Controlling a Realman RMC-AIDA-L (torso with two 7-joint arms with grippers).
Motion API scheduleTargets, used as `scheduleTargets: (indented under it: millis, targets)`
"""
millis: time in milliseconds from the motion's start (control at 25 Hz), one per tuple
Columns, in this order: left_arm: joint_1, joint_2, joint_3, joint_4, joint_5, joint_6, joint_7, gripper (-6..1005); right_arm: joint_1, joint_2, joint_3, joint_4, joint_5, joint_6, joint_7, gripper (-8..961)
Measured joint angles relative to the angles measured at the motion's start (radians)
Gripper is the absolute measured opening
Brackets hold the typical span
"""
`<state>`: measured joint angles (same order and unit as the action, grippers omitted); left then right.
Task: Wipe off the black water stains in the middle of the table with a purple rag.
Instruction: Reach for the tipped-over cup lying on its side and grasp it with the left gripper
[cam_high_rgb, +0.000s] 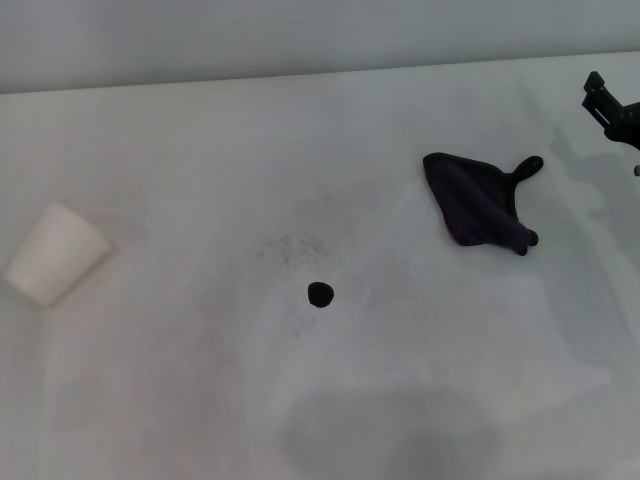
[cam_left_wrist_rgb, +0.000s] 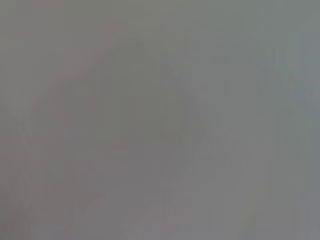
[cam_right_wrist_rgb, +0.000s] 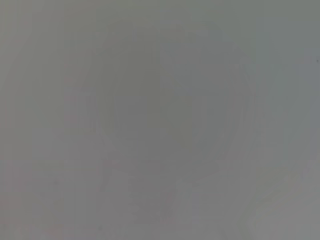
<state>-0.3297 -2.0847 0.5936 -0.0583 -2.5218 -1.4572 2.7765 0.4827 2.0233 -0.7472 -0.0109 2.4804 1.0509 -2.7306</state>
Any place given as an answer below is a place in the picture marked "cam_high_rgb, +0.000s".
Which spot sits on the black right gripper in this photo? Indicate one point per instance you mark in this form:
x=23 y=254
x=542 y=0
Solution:
x=627 y=125

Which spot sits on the purple rag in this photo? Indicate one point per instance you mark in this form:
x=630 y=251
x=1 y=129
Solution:
x=475 y=200

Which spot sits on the white paper cup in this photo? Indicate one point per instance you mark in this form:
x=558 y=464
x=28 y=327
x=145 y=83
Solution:
x=57 y=255

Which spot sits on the black water stain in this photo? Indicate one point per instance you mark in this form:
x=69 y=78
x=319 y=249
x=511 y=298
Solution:
x=320 y=294

